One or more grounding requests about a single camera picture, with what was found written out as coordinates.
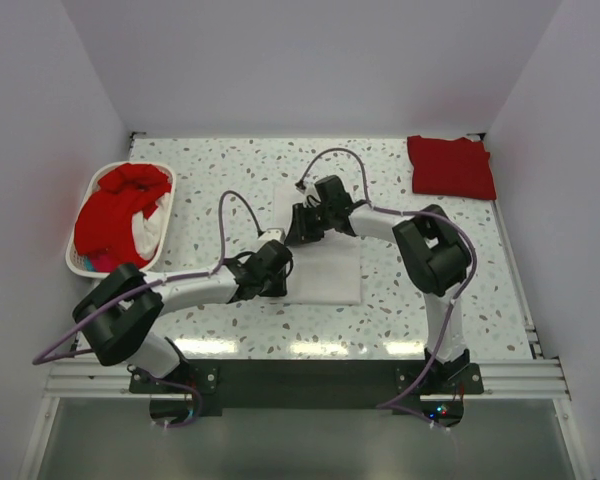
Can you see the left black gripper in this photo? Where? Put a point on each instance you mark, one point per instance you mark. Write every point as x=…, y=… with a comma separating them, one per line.
x=280, y=288

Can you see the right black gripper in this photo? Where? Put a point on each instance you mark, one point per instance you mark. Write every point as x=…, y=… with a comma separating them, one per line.
x=300, y=231

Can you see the white t shirt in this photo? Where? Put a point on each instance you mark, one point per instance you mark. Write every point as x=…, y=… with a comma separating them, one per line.
x=327, y=272

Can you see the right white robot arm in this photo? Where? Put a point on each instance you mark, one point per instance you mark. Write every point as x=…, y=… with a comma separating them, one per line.
x=437, y=257

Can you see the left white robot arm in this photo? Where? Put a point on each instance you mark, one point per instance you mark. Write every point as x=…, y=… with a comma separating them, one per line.
x=117, y=316

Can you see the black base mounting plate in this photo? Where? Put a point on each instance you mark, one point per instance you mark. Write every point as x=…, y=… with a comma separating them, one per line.
x=209, y=387

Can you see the white clothes in basket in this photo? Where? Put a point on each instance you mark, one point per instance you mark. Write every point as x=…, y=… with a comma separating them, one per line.
x=147, y=231

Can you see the white perforated laundry basket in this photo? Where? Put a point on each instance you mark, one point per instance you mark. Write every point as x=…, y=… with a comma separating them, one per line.
x=155, y=230

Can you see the folded red t shirt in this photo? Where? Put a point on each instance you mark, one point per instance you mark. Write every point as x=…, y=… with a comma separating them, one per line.
x=459, y=168

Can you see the red clothes in basket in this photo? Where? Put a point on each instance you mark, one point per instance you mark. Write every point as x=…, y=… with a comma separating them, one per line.
x=112, y=215

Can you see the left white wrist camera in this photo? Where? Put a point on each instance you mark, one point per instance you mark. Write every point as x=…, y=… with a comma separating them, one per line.
x=277, y=234

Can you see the aluminium frame rail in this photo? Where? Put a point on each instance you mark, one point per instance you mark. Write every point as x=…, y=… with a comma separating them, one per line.
x=79, y=374

